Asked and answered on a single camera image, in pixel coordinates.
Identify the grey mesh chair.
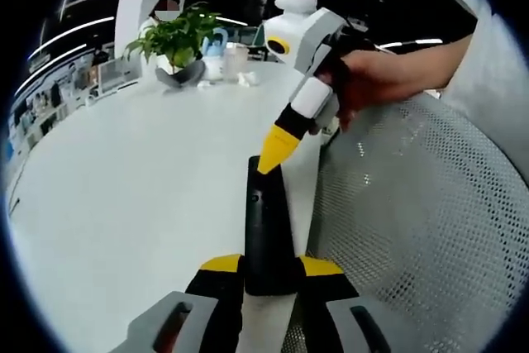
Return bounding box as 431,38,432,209
305,92,529,353

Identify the person's white shirt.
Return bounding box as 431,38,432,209
440,0,529,172

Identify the dark grey curved band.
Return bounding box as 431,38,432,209
155,59,207,90

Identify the green potted plant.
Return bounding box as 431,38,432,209
122,1,225,74

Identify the white office chair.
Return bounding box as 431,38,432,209
98,57,136,94

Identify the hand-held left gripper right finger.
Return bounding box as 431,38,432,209
280,255,393,353

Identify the clear plastic bottle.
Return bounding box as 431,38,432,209
222,45,250,78
201,26,229,79

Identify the black remote control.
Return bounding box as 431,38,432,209
244,155,299,297

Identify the white square pillar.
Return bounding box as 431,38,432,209
114,0,188,60

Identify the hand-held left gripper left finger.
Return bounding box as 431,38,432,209
123,253,245,353

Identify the person's right hand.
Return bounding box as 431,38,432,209
326,49,427,131

